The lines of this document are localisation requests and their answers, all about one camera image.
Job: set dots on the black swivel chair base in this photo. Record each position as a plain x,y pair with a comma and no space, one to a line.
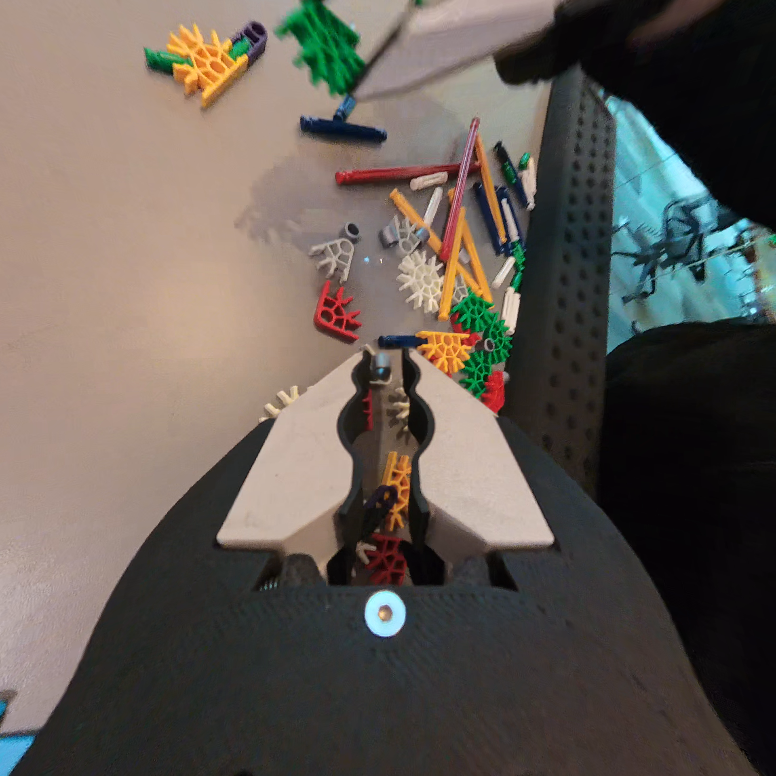
679,230

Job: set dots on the yellow half-circle connector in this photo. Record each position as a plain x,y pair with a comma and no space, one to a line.
206,60

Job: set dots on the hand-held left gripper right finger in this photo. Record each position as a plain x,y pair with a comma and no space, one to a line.
485,485

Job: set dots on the dark cloth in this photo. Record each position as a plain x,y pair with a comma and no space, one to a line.
697,515

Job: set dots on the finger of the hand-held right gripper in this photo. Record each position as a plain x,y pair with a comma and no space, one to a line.
461,42

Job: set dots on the green fan connector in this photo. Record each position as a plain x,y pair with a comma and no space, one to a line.
321,42

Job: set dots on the pile of colourful toy pieces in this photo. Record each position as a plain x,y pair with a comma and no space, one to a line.
421,279

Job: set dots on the short green rod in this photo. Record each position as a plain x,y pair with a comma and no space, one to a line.
160,59
239,48

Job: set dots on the purple clip connector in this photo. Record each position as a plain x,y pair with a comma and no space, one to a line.
254,36

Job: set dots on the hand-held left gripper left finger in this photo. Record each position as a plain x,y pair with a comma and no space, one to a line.
279,485

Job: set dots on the black perforated office chair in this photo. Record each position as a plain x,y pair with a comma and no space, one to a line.
564,273

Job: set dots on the dark blue rod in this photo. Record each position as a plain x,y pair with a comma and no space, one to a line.
345,129
345,108

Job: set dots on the person's right forearm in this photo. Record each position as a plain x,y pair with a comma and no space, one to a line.
715,109

